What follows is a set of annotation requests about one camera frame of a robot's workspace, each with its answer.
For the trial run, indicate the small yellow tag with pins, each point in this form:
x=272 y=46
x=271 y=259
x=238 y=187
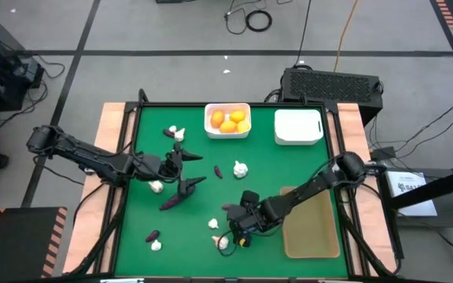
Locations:
x=244 y=242

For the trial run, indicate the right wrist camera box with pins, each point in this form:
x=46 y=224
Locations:
x=249 y=197

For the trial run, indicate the orange citrus fruit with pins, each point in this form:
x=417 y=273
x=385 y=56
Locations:
x=228 y=127
x=217 y=118

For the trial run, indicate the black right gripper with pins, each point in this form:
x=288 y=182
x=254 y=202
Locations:
x=258 y=218

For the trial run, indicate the white garlic bulb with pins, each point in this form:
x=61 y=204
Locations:
x=156 y=186
x=179 y=134
x=240 y=170
x=222 y=242
x=212 y=223
x=155 y=245

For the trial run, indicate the black support beam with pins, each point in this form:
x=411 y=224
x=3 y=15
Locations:
x=446 y=184

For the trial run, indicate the white paper sheet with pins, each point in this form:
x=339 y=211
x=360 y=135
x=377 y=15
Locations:
x=419 y=206

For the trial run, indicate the long purple eggplant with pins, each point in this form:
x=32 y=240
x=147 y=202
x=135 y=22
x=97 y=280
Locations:
x=171 y=203

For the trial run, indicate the plain white plastic bin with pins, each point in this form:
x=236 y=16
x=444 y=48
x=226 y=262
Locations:
x=211 y=133

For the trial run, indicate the black computer case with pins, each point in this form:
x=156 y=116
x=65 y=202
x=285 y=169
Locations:
x=328 y=84

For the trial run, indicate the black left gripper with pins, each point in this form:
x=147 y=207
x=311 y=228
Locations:
x=153 y=167

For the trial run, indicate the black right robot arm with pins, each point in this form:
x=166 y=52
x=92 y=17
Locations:
x=321 y=181

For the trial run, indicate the yellow lemon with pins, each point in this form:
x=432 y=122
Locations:
x=237 y=116
x=244 y=126

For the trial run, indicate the small white garlic clove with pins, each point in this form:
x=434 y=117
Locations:
x=172 y=128

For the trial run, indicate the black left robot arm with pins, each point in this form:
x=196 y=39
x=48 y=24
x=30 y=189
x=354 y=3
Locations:
x=81 y=155

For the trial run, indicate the tan translucent plastic bin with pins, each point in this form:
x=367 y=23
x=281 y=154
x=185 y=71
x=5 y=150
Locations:
x=313 y=239

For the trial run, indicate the green table mat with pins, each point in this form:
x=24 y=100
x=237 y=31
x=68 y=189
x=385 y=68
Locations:
x=266 y=177

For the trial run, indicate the black power brick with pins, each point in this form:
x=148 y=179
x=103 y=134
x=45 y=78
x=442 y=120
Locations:
x=384 y=154

